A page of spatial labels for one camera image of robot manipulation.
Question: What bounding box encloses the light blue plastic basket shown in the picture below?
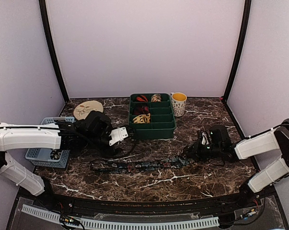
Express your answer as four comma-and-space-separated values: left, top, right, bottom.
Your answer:
25, 116, 75, 169

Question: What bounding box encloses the white mug yellow inside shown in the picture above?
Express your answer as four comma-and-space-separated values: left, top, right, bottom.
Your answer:
170, 92, 187, 117

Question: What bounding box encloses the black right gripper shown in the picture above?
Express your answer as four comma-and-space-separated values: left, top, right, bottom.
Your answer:
183, 139, 222, 163

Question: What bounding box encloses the green compartment organizer tray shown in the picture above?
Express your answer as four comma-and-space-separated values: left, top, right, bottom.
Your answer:
128, 93, 176, 140

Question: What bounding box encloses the yellow patterned rolled tie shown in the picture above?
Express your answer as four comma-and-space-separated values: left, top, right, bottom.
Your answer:
132, 114, 151, 124

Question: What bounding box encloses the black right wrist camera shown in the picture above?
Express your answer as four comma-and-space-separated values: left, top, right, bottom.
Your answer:
209, 125, 231, 149

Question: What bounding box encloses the black frame post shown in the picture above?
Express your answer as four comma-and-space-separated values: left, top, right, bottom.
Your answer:
39, 0, 69, 103
222, 0, 252, 104

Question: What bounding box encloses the dark floral necktie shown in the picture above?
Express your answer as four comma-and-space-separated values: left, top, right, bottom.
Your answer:
89, 156, 196, 174

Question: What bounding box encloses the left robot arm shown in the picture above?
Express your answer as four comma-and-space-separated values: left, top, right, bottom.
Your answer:
0, 111, 135, 209

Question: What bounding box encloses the right black frame post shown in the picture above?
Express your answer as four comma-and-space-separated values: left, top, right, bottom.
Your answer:
222, 0, 252, 104

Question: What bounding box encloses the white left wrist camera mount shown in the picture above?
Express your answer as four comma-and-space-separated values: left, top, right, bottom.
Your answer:
109, 127, 129, 146

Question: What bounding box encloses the black white patterned tie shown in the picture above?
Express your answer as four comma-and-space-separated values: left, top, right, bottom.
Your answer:
50, 150, 62, 160

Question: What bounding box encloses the maroon navy striped rolled tie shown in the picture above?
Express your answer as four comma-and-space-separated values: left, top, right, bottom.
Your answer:
133, 105, 150, 115

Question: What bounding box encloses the black front rail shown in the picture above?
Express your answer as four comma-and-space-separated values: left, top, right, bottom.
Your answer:
19, 186, 277, 219

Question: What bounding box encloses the floral cream rolled tie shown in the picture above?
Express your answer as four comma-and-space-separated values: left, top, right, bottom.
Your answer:
151, 94, 162, 102

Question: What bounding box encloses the white slotted cable duct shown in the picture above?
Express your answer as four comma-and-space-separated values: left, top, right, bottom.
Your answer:
21, 204, 220, 230

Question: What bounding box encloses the red navy striped rolled tie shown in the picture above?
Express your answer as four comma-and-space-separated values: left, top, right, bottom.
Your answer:
135, 94, 148, 103

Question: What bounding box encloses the round bird-pattern plate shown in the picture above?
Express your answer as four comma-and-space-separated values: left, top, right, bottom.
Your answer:
73, 100, 104, 120

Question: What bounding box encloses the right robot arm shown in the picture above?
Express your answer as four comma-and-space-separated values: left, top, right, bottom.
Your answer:
183, 119, 289, 208

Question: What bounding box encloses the left black frame post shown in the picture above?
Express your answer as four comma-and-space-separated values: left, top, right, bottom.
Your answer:
39, 0, 69, 103

